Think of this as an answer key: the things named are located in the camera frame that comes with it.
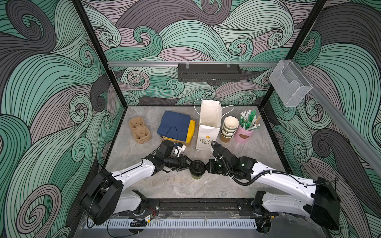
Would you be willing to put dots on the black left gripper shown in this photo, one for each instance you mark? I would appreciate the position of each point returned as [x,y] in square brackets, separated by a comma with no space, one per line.
[182,159]

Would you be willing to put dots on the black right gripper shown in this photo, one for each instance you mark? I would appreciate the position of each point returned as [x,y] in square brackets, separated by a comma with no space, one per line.
[211,169]

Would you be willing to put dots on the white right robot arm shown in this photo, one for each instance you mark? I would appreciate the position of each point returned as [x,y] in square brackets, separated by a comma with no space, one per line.
[313,198]

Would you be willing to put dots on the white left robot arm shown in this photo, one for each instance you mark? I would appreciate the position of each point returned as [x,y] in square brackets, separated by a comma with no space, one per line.
[109,194]

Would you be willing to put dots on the white paper takeout bag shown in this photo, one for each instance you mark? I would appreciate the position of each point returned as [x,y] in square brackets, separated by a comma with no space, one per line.
[210,116]

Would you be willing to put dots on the brown cardboard napkin box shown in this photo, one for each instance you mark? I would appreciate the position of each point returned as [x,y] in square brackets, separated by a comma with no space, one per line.
[186,144]

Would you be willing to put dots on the navy blue napkin stack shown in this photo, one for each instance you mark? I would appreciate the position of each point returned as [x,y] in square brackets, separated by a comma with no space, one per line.
[174,125]

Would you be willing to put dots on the pink straw holder cup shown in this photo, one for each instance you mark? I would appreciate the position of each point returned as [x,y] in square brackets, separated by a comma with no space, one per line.
[242,136]

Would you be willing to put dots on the stack of paper cups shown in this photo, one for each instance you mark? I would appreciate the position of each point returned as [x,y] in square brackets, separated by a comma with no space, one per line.
[230,126]

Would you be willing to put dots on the brown pulp cup carrier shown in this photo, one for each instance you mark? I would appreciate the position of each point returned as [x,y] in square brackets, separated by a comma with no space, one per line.
[140,131]

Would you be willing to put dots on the white wrapped straw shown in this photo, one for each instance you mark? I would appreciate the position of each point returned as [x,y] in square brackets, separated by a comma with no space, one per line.
[243,119]

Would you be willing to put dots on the green wrapped straw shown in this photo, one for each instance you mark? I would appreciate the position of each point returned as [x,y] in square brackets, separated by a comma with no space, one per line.
[252,118]

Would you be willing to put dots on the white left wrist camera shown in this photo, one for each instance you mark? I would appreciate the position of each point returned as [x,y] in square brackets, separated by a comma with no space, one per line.
[180,148]

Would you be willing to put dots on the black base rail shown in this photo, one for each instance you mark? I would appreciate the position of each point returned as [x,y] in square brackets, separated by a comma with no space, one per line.
[241,206]

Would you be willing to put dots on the white slotted cable duct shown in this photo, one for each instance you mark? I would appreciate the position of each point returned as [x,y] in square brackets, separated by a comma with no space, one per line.
[182,224]

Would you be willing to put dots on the black wall shelf tray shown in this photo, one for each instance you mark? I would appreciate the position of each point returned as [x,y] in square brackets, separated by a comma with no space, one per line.
[209,72]

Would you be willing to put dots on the clear acrylic wall holder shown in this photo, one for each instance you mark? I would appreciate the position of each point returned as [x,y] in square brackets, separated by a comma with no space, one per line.
[290,82]

